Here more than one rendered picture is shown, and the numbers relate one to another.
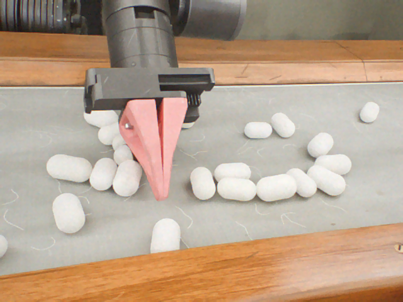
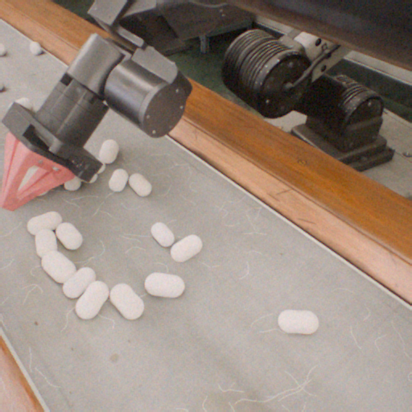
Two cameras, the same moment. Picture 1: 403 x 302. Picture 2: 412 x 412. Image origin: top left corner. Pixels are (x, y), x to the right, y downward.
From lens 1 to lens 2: 0.51 m
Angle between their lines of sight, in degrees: 54
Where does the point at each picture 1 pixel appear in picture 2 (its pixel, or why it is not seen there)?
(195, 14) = (108, 97)
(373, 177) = (143, 348)
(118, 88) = (10, 120)
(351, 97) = (350, 302)
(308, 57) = (376, 229)
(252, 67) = (291, 195)
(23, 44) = not seen: hidden behind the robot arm
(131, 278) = not seen: outside the picture
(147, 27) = (58, 90)
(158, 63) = (43, 118)
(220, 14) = (125, 106)
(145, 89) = (18, 129)
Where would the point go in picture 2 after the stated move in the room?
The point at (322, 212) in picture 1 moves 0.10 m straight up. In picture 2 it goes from (52, 312) to (26, 234)
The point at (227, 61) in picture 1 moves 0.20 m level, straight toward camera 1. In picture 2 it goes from (273, 175) to (105, 204)
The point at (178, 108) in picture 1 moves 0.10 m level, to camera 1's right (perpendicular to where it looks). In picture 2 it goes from (21, 153) to (24, 220)
